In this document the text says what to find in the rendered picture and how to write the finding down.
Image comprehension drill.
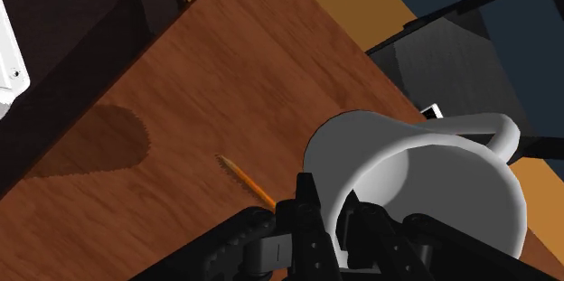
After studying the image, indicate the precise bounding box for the white-edged flat object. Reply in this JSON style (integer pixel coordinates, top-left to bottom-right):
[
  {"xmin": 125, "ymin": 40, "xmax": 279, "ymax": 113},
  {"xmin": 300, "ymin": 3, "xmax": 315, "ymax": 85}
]
[{"xmin": 419, "ymin": 103, "xmax": 445, "ymax": 121}]

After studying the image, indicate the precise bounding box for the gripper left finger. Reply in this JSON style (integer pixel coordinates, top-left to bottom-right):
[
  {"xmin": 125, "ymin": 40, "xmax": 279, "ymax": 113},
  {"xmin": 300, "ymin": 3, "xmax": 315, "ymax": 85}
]
[{"xmin": 132, "ymin": 172, "xmax": 343, "ymax": 281}]

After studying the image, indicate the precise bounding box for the brown wooden table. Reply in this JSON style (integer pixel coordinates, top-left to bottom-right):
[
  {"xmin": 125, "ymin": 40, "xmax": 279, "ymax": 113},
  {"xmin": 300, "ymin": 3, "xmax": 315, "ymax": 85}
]
[{"xmin": 0, "ymin": 0, "xmax": 564, "ymax": 281}]

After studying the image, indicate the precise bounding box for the orange pencil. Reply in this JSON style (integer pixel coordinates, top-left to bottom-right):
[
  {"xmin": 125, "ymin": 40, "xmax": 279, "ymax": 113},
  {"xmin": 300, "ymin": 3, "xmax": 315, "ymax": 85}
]
[{"xmin": 215, "ymin": 154, "xmax": 277, "ymax": 210}]

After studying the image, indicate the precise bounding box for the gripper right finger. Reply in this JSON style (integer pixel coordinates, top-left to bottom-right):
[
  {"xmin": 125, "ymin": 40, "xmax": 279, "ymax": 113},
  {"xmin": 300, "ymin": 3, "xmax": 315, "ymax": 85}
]
[{"xmin": 345, "ymin": 189, "xmax": 550, "ymax": 281}]

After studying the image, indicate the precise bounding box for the white mug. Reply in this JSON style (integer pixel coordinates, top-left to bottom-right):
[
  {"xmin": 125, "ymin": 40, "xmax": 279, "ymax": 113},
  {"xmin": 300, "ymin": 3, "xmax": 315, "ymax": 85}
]
[{"xmin": 303, "ymin": 110, "xmax": 529, "ymax": 268}]

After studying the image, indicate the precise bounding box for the black chair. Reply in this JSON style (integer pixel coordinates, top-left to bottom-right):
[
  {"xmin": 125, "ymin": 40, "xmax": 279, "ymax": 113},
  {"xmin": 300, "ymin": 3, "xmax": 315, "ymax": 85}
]
[{"xmin": 365, "ymin": 0, "xmax": 564, "ymax": 161}]

